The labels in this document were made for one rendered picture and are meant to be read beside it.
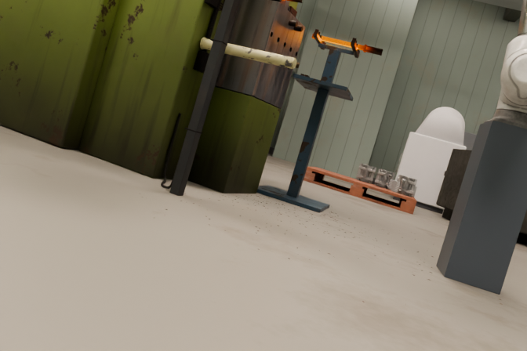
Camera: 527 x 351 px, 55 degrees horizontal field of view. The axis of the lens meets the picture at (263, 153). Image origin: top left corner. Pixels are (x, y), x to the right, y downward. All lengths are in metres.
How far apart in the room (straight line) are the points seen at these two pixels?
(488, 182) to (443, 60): 7.52
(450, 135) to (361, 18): 2.96
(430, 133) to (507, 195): 4.42
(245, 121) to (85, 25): 0.82
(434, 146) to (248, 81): 4.27
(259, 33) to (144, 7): 0.53
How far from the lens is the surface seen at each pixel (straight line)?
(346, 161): 8.23
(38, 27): 2.63
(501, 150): 2.01
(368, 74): 8.35
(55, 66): 2.49
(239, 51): 2.13
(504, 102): 2.08
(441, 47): 9.50
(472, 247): 2.01
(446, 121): 6.42
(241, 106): 2.33
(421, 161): 6.34
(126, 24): 2.41
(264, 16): 2.39
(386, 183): 5.24
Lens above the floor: 0.32
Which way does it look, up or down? 2 degrees down
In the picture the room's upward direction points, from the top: 16 degrees clockwise
